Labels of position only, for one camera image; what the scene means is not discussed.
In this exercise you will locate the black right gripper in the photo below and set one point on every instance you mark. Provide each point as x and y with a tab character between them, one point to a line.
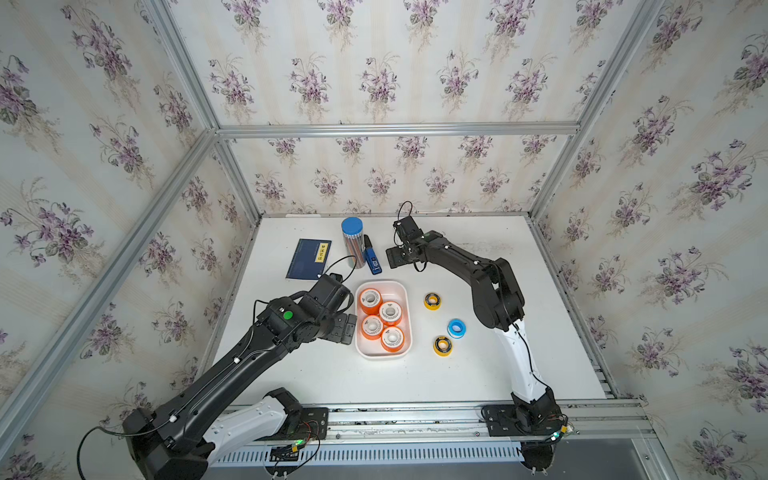
392	257

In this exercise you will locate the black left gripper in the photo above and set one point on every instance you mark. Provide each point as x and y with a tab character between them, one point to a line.
340	334

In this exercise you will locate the orange sealing tape roll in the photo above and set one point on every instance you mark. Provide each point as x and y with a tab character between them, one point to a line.
369	301
372	327
392	339
390	313

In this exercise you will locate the white plastic storage box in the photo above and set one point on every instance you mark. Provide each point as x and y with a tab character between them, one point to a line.
384	326

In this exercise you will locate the small yellow-black tape roll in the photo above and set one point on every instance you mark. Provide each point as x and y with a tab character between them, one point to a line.
443	346
432	301

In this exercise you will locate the blue-centred orange tape roll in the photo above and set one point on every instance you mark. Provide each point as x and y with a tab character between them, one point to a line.
456	329

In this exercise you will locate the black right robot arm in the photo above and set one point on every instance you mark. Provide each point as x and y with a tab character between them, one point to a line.
498	303

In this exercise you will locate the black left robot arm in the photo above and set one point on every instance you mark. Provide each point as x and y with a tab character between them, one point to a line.
175	440

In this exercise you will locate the blue stapler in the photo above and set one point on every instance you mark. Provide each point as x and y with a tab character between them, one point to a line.
371	257

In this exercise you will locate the blue-lidded pencil tube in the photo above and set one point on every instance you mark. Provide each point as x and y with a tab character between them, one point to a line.
352	231

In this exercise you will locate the dark blue book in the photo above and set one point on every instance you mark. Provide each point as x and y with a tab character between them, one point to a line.
309	259

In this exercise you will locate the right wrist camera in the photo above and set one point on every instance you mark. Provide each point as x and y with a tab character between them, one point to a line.
407	229

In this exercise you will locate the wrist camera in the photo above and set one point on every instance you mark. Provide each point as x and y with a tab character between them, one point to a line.
407	229
328	288

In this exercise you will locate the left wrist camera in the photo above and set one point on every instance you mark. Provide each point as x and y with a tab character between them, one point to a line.
328	288

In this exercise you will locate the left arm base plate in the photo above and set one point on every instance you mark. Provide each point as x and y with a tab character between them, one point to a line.
311	423

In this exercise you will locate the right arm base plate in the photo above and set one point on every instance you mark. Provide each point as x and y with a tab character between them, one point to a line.
539	419

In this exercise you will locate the aluminium front rail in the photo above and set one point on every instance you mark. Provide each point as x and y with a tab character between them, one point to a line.
457	421

